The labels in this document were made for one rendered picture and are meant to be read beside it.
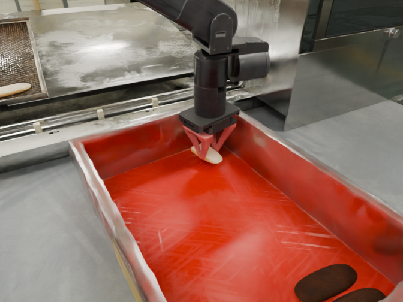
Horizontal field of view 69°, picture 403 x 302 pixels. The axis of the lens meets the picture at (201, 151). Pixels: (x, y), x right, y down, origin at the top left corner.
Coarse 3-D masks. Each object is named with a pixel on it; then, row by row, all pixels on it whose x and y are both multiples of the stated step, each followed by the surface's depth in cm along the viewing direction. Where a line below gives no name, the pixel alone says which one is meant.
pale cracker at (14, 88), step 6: (12, 84) 74; (18, 84) 74; (24, 84) 75; (30, 84) 76; (0, 90) 72; (6, 90) 72; (12, 90) 72; (18, 90) 73; (24, 90) 74; (0, 96) 71
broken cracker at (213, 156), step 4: (200, 144) 61; (192, 148) 61; (200, 148) 60; (212, 148) 61; (196, 152) 60; (208, 152) 59; (212, 152) 59; (216, 152) 59; (208, 156) 58; (212, 156) 58; (216, 156) 58; (220, 156) 59; (208, 160) 58; (212, 160) 58; (216, 160) 58; (220, 160) 58
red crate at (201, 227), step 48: (144, 192) 55; (192, 192) 55; (240, 192) 55; (144, 240) 46; (192, 240) 46; (240, 240) 46; (288, 240) 46; (336, 240) 46; (192, 288) 40; (240, 288) 40; (288, 288) 40; (384, 288) 40
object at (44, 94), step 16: (0, 32) 95; (16, 32) 96; (32, 32) 95; (0, 48) 88; (16, 48) 89; (32, 48) 89; (16, 64) 83; (0, 80) 77; (16, 80) 77; (32, 80) 78; (32, 96) 71; (48, 96) 73
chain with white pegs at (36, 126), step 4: (152, 100) 76; (156, 100) 76; (152, 104) 77; (156, 104) 77; (100, 112) 71; (100, 116) 71; (36, 124) 66; (36, 128) 66; (40, 128) 66; (36, 132) 66
